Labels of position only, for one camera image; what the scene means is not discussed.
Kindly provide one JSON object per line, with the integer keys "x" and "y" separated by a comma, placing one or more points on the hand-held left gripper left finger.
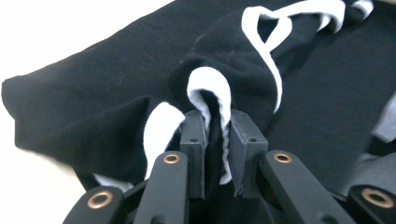
{"x": 193, "y": 155}

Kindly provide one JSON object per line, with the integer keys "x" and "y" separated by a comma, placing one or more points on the black tank top white trim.
{"x": 93, "y": 102}

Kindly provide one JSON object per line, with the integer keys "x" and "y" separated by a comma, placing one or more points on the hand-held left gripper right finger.
{"x": 247, "y": 158}

